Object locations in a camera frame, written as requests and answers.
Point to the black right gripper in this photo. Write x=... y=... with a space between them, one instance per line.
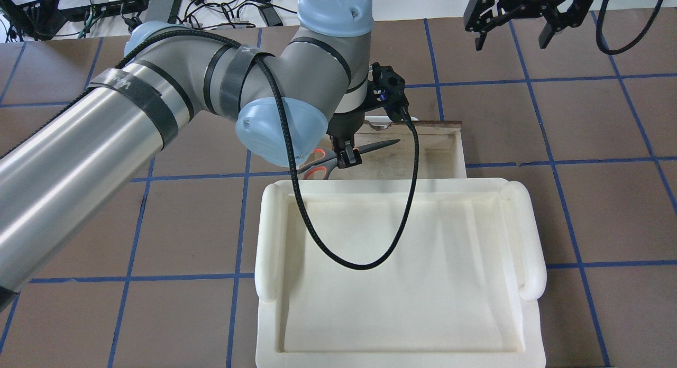
x=529 y=1

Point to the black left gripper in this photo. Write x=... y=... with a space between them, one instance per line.
x=344 y=127

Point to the grey orange handled scissors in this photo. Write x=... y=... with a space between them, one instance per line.
x=329 y=159

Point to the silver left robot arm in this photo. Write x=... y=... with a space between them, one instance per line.
x=282 y=107

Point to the small black power adapter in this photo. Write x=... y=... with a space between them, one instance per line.
x=269 y=15

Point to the cream white plastic tray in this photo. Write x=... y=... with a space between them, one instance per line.
x=461 y=288

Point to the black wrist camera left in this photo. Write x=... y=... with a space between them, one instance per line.
x=386 y=90

